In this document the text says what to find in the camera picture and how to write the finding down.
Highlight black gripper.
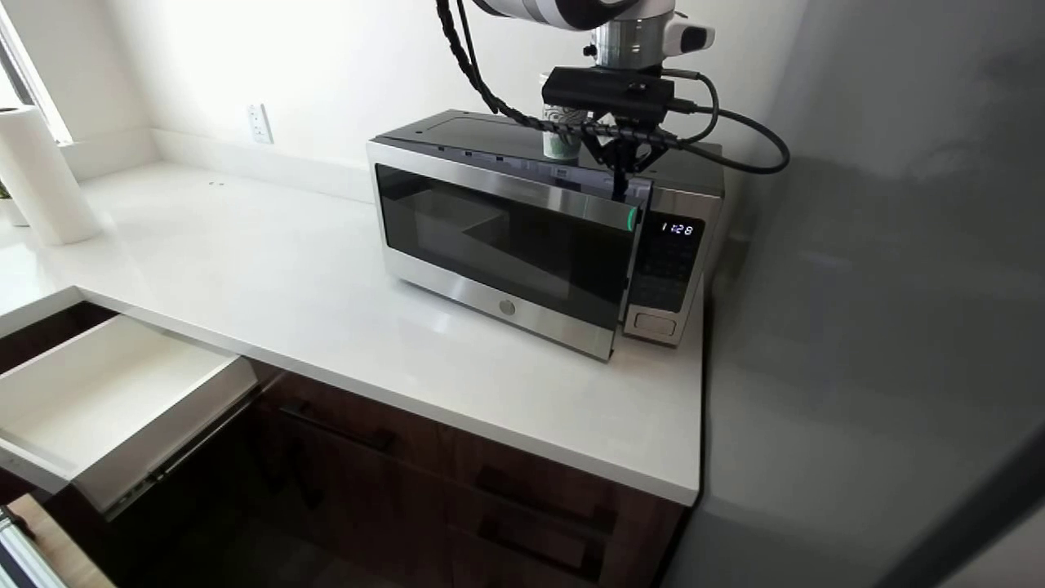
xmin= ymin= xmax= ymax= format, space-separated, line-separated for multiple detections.
xmin=548 ymin=106 xmax=668 ymax=203

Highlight microwave door with glass window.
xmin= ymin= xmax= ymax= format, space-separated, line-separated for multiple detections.
xmin=371 ymin=145 xmax=644 ymax=362

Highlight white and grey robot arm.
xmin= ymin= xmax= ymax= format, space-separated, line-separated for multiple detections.
xmin=464 ymin=0 xmax=715 ymax=192

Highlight stainless steel microwave oven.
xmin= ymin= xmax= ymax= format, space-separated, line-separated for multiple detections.
xmin=368 ymin=111 xmax=724 ymax=361

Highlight open white drawer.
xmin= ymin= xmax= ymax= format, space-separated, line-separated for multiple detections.
xmin=0 ymin=318 xmax=257 ymax=519

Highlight grey refrigerator side panel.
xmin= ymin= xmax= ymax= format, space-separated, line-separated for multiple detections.
xmin=663 ymin=0 xmax=1045 ymax=588

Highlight dark wood base cabinets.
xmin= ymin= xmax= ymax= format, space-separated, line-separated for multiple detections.
xmin=0 ymin=305 xmax=684 ymax=588

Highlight white paper towel roll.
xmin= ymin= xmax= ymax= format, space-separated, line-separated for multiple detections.
xmin=0 ymin=109 xmax=100 ymax=246

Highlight black camera box on wrist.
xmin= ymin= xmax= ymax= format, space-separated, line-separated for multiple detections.
xmin=541 ymin=68 xmax=672 ymax=111

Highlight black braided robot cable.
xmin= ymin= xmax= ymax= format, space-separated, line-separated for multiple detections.
xmin=433 ymin=0 xmax=564 ymax=130

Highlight white wall power outlet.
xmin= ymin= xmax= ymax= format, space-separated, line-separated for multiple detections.
xmin=244 ymin=106 xmax=274 ymax=145

